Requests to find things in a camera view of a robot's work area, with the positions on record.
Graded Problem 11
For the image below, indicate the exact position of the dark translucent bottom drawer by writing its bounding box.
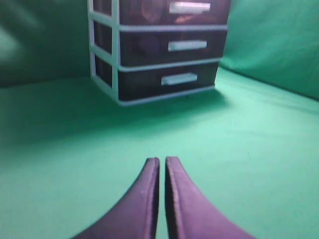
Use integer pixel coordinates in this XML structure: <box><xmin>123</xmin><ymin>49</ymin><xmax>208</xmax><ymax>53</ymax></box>
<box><xmin>92</xmin><ymin>54</ymin><xmax>220</xmax><ymax>104</ymax></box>

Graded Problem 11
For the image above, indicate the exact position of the green cloth backdrop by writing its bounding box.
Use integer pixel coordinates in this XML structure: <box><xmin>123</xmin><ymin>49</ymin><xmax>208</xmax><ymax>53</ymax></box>
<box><xmin>0</xmin><ymin>0</ymin><xmax>319</xmax><ymax>239</ymax></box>

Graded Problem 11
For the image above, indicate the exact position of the white plastic drawer cabinet frame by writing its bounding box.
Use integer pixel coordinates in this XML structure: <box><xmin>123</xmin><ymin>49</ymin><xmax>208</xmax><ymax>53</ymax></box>
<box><xmin>87</xmin><ymin>0</ymin><xmax>231</xmax><ymax>106</ymax></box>

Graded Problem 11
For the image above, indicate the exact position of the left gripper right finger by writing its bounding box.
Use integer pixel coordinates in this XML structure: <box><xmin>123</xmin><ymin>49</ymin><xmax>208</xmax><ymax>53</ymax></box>
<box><xmin>164</xmin><ymin>156</ymin><xmax>254</xmax><ymax>239</ymax></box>

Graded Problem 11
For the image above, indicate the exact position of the dark translucent drawer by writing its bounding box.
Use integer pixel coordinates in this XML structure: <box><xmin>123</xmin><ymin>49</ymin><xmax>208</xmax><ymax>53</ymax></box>
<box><xmin>93</xmin><ymin>0</ymin><xmax>231</xmax><ymax>25</ymax></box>
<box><xmin>92</xmin><ymin>54</ymin><xmax>220</xmax><ymax>104</ymax></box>
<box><xmin>90</xmin><ymin>21</ymin><xmax>228</xmax><ymax>71</ymax></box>

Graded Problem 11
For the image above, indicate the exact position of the dark translucent top drawer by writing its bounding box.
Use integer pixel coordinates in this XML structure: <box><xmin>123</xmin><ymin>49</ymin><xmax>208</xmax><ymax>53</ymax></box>
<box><xmin>93</xmin><ymin>0</ymin><xmax>231</xmax><ymax>25</ymax></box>

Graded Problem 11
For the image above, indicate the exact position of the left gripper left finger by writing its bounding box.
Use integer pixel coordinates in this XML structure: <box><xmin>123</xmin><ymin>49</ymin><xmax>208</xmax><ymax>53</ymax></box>
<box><xmin>76</xmin><ymin>157</ymin><xmax>160</xmax><ymax>239</ymax></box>

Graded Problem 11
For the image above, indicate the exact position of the dark translucent middle drawer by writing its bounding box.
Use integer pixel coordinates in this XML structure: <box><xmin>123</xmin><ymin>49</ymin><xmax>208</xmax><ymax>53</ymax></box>
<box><xmin>90</xmin><ymin>21</ymin><xmax>228</xmax><ymax>71</ymax></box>

